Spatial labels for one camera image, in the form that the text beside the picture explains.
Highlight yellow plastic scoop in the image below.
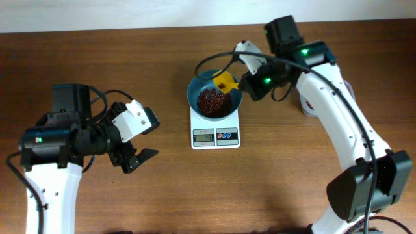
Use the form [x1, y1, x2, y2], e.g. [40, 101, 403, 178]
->
[213, 71, 239, 94]

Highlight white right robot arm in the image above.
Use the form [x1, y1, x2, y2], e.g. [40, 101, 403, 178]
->
[235, 16, 412, 233]

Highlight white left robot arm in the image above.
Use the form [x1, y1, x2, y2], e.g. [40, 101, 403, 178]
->
[19, 84, 160, 233]

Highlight red beans in bowl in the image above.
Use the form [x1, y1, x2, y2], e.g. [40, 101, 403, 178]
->
[197, 88, 232, 118]

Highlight teal plastic bowl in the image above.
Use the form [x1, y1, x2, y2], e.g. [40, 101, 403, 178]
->
[187, 70, 242, 120]

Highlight white digital kitchen scale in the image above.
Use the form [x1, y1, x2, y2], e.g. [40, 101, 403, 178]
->
[190, 109, 241, 150]

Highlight clear plastic container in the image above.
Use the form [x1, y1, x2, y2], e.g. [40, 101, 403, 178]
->
[300, 80, 356, 117]

